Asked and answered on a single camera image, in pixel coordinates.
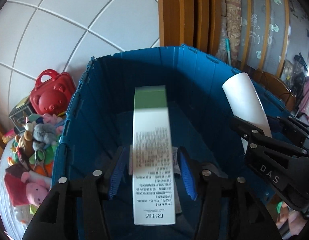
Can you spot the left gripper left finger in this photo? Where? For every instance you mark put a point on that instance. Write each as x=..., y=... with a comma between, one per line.
x=74, y=208

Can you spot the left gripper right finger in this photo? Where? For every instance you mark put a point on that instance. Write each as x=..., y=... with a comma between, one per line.
x=228, y=209

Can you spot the white green printed box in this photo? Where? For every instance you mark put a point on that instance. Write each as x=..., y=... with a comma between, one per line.
x=153, y=188

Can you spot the person's right hand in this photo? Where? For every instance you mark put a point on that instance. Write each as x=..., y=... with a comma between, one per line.
x=294, y=218

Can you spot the pink pig plush red dress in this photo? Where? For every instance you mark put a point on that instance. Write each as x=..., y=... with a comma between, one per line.
x=21, y=191

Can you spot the metal clamp tongs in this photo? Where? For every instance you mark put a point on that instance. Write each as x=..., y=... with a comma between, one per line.
x=40, y=160

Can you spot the green plush toy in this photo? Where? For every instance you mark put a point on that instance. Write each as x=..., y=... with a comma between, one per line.
x=50, y=151

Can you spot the grey plush toy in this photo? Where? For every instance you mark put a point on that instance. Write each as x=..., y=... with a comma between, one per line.
x=44, y=135

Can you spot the brown plush toy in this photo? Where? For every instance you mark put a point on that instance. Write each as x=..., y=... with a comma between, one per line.
x=25, y=143

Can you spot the wooden chair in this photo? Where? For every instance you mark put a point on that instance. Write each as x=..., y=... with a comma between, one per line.
x=277, y=87

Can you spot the blue plastic storage crate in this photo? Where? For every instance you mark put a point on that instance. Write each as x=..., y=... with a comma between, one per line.
x=100, y=116

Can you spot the red yellow cylinder can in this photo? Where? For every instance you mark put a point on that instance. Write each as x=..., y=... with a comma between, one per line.
x=8, y=136

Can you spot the dark green gift box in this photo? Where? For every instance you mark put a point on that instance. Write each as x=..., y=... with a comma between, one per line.
x=19, y=113

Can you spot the red bear carry case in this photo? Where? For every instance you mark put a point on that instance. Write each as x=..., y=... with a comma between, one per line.
x=52, y=92

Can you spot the rolled patterned carpet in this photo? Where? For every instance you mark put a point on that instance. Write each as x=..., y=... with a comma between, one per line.
x=230, y=35

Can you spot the wooden door frame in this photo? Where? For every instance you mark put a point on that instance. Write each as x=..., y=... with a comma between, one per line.
x=196, y=23

